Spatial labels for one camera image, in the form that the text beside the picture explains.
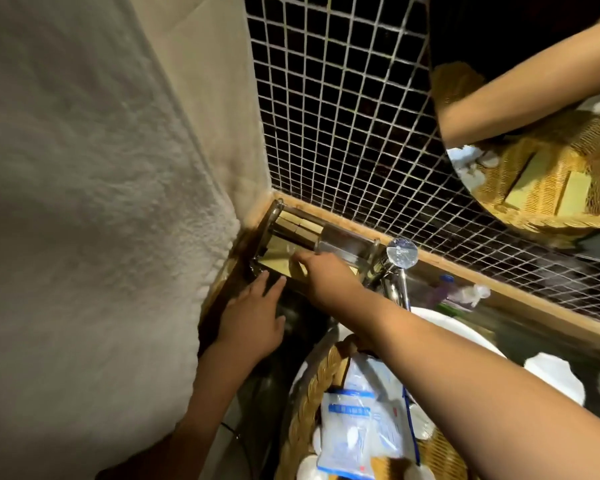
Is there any person's right forearm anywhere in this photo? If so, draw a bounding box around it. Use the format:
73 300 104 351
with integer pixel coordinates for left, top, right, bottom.
337 290 600 480

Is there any person's left hand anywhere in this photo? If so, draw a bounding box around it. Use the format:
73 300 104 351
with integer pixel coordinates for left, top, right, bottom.
215 271 288 361

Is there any person's right hand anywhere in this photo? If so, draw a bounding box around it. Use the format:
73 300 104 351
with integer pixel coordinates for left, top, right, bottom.
292 249 369 323

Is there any round wall mirror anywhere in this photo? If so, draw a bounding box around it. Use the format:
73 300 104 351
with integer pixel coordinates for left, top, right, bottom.
424 0 600 231

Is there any white ceramic dish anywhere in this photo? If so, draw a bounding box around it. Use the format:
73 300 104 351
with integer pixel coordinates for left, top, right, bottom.
523 352 587 407

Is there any clear acrylic amenity tray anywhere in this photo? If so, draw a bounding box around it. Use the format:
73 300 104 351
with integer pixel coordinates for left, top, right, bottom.
250 199 381 296

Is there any white round wrapped item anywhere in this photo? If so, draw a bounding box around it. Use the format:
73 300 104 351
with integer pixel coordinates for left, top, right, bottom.
409 404 437 441
296 454 327 480

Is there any person's left forearm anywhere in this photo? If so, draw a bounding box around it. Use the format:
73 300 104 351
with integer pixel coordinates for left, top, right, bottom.
95 339 261 480

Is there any chrome faucet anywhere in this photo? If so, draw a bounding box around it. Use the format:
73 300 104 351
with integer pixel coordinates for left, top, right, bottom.
364 238 420 313

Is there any woven wicker basket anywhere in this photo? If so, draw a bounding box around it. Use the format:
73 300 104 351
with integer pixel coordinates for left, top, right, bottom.
275 339 472 480

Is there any small bottle with purple cap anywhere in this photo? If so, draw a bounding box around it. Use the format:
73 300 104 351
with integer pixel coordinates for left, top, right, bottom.
431 274 457 309

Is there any white fluffy towel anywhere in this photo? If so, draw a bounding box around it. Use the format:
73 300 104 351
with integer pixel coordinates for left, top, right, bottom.
0 0 242 480

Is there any white sink basin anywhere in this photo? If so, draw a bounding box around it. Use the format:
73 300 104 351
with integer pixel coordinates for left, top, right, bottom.
287 307 507 395

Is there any clear packet with blue label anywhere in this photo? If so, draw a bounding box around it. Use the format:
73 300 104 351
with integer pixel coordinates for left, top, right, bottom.
316 389 377 480
344 352 422 464

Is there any beige towel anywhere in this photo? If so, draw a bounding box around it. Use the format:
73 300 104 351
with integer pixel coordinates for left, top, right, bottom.
129 0 274 230

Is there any wooden ledge trim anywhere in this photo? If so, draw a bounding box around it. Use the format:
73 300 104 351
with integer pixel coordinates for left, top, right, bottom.
272 192 600 346

